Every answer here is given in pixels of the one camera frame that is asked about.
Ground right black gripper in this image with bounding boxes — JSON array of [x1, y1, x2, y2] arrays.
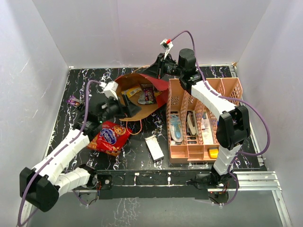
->
[[143, 53, 185, 80]]

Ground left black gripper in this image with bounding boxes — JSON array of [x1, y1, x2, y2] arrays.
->
[[99, 94, 141, 123]]

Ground red brown paper bag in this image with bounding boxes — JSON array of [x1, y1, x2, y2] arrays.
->
[[115, 71, 169, 123]]

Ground red cookie snack bag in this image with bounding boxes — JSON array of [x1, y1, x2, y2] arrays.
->
[[86, 121, 132, 157]]

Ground purple candy bar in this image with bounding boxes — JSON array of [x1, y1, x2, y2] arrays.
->
[[66, 96, 85, 108]]

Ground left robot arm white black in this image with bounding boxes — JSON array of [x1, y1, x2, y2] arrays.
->
[[19, 95, 141, 212]]

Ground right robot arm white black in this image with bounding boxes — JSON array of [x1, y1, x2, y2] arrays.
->
[[142, 48, 250, 188]]

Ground dark silver snack wrapper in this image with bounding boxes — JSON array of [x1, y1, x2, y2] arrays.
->
[[137, 92, 149, 105]]

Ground yellow candy bar wrapper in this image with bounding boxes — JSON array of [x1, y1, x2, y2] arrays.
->
[[121, 85, 142, 98]]

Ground white rectangular box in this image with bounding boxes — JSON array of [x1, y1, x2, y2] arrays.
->
[[145, 135, 164, 162]]

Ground beige stapler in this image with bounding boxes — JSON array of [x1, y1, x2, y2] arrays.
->
[[186, 112, 198, 136]]

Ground pink plastic desk organizer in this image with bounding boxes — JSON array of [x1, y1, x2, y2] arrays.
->
[[166, 77, 243, 164]]

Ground white packet in organizer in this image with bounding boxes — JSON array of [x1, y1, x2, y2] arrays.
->
[[201, 112, 215, 145]]

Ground yellow tape measure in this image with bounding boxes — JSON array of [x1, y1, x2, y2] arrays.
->
[[208, 148, 219, 159]]

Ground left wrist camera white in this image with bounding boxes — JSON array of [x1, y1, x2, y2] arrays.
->
[[99, 81, 118, 100]]

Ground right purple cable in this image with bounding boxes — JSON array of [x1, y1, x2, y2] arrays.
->
[[170, 30, 271, 206]]

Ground purple cable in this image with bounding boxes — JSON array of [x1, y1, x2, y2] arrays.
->
[[17, 80, 102, 227], [170, 30, 271, 206]]

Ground aluminium rail frame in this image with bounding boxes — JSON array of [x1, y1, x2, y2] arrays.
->
[[16, 63, 294, 227]]

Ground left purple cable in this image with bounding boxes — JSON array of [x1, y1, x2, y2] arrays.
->
[[17, 80, 102, 227]]

